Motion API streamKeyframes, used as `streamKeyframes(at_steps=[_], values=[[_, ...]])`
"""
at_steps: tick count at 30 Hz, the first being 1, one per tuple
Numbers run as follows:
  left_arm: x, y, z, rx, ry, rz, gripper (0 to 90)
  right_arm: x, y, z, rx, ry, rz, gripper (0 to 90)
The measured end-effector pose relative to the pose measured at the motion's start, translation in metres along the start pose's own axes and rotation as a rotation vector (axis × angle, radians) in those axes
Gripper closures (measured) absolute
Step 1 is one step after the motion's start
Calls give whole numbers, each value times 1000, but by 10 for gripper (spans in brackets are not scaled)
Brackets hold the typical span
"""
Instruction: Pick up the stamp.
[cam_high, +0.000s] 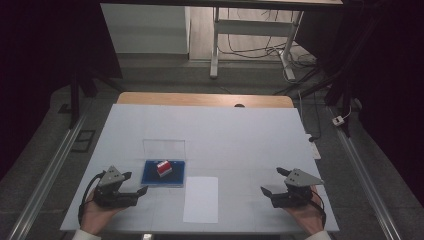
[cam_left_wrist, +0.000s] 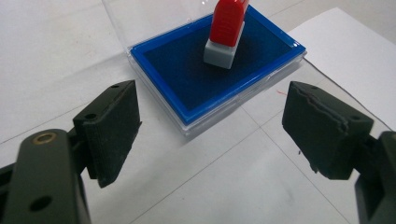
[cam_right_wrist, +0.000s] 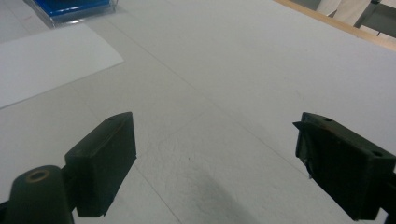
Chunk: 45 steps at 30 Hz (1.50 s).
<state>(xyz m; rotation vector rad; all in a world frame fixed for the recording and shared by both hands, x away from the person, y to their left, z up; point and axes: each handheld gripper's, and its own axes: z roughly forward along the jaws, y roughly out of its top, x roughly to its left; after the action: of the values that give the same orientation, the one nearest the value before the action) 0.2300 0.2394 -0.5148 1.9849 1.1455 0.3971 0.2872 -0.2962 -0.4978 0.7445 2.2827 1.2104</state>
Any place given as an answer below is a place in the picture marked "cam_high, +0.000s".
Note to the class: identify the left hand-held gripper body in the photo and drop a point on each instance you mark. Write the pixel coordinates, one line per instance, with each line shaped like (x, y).
(110, 195)

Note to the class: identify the red and white stamp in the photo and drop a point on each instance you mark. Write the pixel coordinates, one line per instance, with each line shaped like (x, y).
(164, 168)

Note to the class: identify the black metal stand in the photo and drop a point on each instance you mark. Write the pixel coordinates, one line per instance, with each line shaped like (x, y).
(74, 100)

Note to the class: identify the person's right hand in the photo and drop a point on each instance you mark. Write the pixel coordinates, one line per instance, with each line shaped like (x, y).
(308, 216)

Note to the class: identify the person's left hand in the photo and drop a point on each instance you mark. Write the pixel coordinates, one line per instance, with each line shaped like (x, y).
(96, 216)

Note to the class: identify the black floor plate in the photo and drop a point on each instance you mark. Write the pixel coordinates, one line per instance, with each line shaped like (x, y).
(83, 141)

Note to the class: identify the blue ink pad box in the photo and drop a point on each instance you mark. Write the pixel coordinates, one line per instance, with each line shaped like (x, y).
(163, 181)

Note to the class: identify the wooden table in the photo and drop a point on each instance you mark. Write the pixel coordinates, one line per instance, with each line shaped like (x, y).
(200, 99)

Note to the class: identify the white cabinet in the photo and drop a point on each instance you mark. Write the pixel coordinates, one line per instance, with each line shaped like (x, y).
(143, 30)

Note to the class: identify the aluminium rail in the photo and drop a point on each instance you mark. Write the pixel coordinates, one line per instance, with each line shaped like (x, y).
(366, 180)
(46, 176)

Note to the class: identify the white paper sheet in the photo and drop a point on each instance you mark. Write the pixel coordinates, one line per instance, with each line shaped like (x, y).
(200, 200)

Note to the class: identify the white power adapter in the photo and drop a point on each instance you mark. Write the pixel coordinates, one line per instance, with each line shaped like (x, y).
(338, 120)

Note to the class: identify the white desk frame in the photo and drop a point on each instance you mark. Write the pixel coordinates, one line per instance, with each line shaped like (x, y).
(253, 27)

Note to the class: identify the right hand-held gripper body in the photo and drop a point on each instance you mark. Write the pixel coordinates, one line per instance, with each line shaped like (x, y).
(296, 190)

